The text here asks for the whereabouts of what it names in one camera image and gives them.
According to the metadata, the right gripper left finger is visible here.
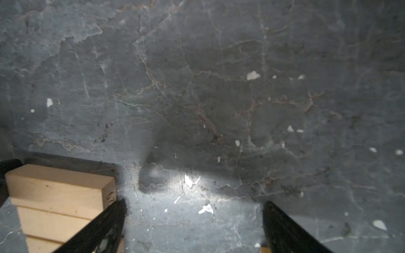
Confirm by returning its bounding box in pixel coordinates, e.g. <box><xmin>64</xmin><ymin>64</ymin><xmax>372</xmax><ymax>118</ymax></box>
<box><xmin>54</xmin><ymin>199</ymin><xmax>127</xmax><ymax>253</ymax></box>

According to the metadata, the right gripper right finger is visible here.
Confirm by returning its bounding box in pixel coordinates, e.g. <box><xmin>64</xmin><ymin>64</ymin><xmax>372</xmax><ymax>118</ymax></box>
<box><xmin>262</xmin><ymin>201</ymin><xmax>332</xmax><ymax>253</ymax></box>

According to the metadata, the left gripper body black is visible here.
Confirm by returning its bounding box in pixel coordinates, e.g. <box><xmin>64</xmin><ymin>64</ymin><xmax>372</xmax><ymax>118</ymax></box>
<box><xmin>0</xmin><ymin>159</ymin><xmax>23</xmax><ymax>206</ymax></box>

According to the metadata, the natural wood block long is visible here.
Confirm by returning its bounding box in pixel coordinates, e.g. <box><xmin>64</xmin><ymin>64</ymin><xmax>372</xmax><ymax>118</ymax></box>
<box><xmin>5</xmin><ymin>164</ymin><xmax>117</xmax><ymax>219</ymax></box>

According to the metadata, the small grooved wood block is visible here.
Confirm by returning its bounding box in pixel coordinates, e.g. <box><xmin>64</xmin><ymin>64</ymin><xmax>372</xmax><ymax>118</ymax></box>
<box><xmin>260</xmin><ymin>247</ymin><xmax>272</xmax><ymax>253</ymax></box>

